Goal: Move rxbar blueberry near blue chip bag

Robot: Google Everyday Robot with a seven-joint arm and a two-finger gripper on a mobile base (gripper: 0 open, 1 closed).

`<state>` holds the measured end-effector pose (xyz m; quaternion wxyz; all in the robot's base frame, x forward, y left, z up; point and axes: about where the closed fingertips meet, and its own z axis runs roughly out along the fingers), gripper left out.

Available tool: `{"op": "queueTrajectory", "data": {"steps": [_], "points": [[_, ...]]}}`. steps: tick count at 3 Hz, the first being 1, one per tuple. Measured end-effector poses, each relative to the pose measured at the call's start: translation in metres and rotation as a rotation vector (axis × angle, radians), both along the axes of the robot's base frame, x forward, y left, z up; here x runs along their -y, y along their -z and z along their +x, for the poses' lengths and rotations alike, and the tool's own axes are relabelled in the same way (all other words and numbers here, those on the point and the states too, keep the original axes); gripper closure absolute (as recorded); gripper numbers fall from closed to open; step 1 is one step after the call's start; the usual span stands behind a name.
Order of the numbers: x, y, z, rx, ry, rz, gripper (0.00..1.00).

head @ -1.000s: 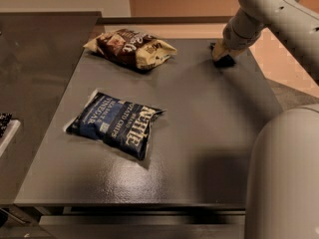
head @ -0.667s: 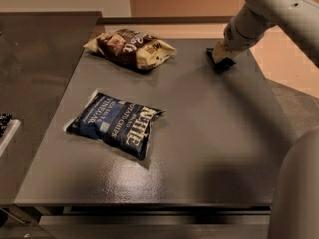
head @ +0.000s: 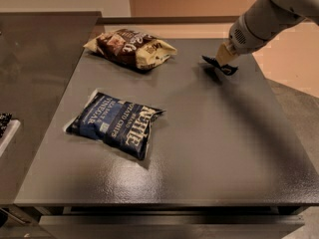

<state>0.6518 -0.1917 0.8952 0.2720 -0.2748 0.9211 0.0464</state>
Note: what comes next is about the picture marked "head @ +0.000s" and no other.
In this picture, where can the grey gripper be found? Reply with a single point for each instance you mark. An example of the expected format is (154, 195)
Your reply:
(241, 40)

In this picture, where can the dark blue rxbar wrapper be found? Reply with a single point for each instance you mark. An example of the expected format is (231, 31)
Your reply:
(226, 69)

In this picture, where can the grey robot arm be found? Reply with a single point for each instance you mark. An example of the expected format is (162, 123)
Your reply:
(308, 9)

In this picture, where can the brown chip bag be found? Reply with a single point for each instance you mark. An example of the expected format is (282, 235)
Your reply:
(132, 49)

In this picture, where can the blue kettle chip bag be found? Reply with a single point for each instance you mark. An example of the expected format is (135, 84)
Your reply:
(117, 123)

